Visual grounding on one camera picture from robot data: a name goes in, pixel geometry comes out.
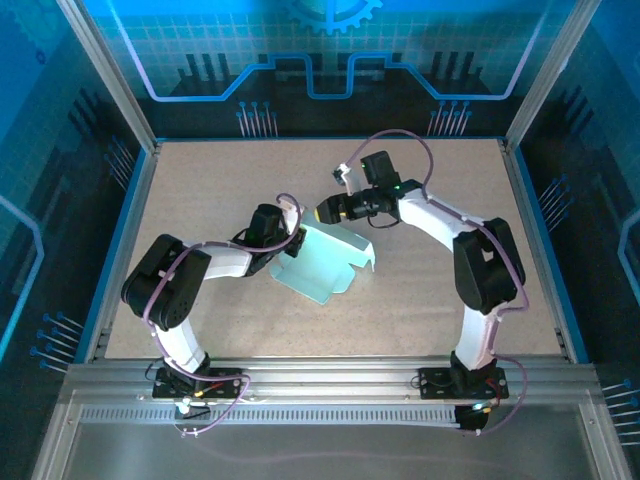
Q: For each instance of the light blue paper box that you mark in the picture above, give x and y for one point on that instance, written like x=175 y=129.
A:
x=325 y=260

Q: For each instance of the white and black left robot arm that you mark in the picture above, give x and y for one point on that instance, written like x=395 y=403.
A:
x=225 y=260

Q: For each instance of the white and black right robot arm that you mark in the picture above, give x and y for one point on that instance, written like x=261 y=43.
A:
x=435 y=220

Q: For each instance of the blue gear print panel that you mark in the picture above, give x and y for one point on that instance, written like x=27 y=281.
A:
x=200 y=120

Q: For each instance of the grey metal sheet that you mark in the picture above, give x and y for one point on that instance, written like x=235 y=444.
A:
x=325 y=450

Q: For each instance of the blue circuit print side panel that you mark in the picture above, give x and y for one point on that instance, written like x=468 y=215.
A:
x=40 y=200
x=600 y=175

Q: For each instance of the black controller board with LED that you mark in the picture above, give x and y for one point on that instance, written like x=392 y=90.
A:
x=470 y=417

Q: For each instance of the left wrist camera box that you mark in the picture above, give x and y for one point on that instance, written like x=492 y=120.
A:
x=292 y=216

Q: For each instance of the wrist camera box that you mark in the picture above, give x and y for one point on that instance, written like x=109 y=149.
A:
x=352 y=180
x=292 y=216

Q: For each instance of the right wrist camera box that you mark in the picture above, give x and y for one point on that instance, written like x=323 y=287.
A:
x=352 y=180

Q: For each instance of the aluminium table side rail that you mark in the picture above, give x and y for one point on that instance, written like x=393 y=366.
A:
x=131 y=225
x=525 y=210

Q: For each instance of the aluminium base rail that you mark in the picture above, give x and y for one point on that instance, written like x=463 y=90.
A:
x=325 y=375

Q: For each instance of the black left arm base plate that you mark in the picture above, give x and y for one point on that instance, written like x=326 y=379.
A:
x=227 y=375

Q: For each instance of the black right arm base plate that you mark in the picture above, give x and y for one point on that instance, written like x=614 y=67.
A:
x=435 y=382

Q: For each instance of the aluminium frame post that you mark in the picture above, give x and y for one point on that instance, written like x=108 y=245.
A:
x=547 y=75
x=112 y=80

